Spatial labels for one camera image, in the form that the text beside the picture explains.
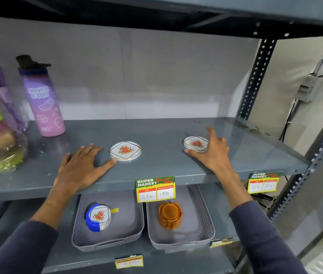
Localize black cables bundle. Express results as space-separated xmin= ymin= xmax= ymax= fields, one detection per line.
xmin=252 ymin=193 xmax=277 ymax=209

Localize yellow green price tag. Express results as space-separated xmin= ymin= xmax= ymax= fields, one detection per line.
xmin=135 ymin=175 xmax=176 ymax=203
xmin=247 ymin=171 xmax=284 ymax=194

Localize blue holder floral coasters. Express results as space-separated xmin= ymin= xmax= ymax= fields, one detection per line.
xmin=85 ymin=203 xmax=112 ymax=233

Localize person's right forearm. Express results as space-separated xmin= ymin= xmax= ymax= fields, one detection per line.
xmin=218 ymin=168 xmax=308 ymax=274

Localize person's left hand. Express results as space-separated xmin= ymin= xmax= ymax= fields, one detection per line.
xmin=53 ymin=143 xmax=118 ymax=197

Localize grey electrical box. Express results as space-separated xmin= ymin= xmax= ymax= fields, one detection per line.
xmin=296 ymin=74 xmax=323 ymax=103

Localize grey perforated rack upright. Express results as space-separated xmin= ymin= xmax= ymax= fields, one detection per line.
xmin=267 ymin=97 xmax=323 ymax=223

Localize person's left forearm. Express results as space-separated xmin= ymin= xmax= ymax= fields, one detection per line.
xmin=0 ymin=185 xmax=80 ymax=274

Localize grey metal shelf rack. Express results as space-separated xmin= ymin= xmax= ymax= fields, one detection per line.
xmin=0 ymin=0 xmax=323 ymax=274

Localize orange coaster holder set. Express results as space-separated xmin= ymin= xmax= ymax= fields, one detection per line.
xmin=158 ymin=201 xmax=183 ymax=230

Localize grey basket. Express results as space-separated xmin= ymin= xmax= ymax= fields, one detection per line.
xmin=146 ymin=184 xmax=215 ymax=250
xmin=72 ymin=190 xmax=145 ymax=252

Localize lilac bottle with black cap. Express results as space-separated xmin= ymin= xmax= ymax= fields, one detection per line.
xmin=16 ymin=55 xmax=66 ymax=137

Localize person's right hand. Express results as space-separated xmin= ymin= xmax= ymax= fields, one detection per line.
xmin=184 ymin=126 xmax=237 ymax=179

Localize white floral coaster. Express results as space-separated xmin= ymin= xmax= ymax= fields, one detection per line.
xmin=183 ymin=136 xmax=210 ymax=154
xmin=109 ymin=141 xmax=142 ymax=162

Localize dark purple bottle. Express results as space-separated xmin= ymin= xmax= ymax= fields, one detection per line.
xmin=0 ymin=45 xmax=30 ymax=133

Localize black wall cable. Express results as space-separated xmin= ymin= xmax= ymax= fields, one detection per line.
xmin=281 ymin=97 xmax=301 ymax=143

